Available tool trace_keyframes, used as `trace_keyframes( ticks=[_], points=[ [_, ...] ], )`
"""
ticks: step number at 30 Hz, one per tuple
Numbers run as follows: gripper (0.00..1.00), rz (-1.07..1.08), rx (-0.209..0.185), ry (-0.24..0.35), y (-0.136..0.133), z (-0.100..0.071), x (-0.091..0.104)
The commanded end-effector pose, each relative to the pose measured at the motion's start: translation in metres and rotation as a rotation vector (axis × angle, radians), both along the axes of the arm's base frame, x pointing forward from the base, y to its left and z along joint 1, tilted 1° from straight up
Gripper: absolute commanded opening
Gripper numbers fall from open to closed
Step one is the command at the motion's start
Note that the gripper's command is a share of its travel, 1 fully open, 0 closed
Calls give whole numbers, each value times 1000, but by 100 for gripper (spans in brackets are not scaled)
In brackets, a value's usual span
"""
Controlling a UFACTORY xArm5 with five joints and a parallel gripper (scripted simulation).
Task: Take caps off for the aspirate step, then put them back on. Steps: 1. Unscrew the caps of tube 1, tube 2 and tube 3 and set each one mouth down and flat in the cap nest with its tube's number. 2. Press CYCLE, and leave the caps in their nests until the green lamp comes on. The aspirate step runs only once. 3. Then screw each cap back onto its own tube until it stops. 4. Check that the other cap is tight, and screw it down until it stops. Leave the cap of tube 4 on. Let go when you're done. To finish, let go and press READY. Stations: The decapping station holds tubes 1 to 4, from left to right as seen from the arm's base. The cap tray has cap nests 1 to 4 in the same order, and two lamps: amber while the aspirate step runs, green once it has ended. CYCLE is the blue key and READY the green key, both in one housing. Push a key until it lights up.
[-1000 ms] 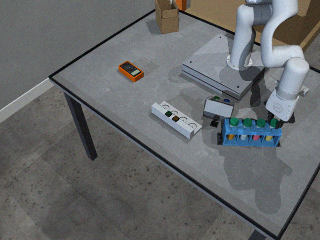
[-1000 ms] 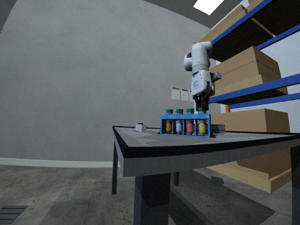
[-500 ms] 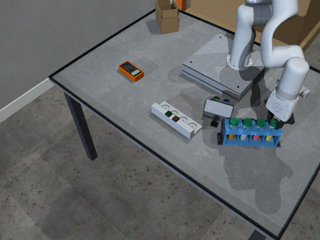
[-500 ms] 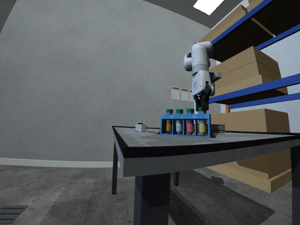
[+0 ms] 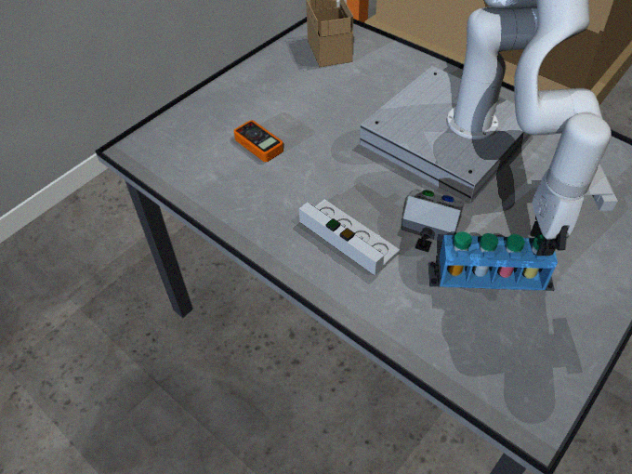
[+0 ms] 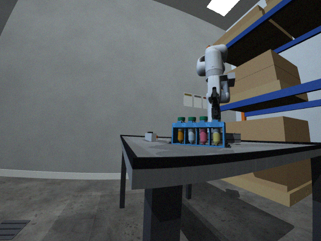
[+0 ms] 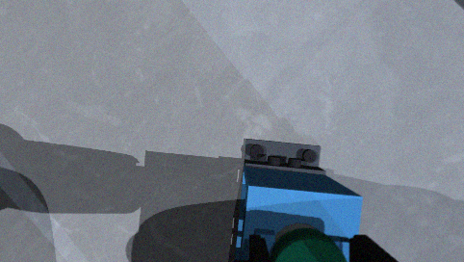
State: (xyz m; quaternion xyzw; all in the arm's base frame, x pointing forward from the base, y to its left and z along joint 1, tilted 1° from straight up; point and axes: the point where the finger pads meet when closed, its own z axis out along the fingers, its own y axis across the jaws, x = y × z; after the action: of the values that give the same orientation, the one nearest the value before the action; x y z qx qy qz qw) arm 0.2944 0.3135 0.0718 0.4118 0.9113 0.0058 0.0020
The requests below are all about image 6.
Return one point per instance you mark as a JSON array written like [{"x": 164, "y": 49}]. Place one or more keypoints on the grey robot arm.
[{"x": 212, "y": 63}]

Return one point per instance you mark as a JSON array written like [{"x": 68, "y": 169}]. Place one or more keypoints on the black table edge trim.
[{"x": 187, "y": 161}]

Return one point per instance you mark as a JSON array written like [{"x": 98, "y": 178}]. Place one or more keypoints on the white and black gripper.
[{"x": 214, "y": 94}]

